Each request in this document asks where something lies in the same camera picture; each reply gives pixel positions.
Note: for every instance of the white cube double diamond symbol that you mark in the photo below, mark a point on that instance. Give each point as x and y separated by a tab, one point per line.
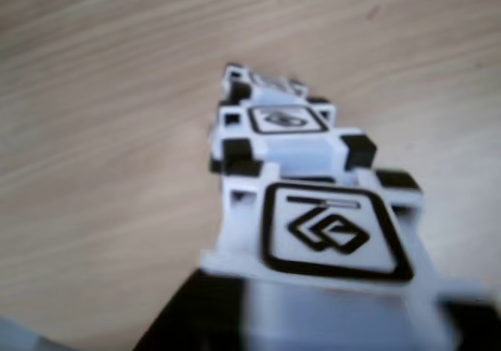
332	229

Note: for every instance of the white cube lamp symbol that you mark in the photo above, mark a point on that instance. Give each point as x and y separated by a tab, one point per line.
266	82

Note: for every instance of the white cube lightning symbol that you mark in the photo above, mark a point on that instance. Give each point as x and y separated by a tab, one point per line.
297	147

